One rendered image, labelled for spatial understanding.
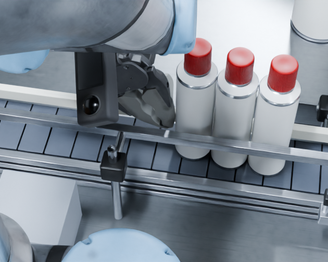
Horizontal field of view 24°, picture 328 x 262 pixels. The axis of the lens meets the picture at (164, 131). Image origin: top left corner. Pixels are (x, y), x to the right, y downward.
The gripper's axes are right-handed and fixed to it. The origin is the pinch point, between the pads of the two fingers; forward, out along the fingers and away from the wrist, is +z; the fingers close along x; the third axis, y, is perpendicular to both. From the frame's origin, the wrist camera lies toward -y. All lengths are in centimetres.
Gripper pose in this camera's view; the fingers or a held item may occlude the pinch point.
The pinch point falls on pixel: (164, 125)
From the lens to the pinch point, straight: 102.1
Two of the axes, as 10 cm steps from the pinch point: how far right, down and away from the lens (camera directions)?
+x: -8.5, 1.8, 4.9
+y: 1.7, -7.9, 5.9
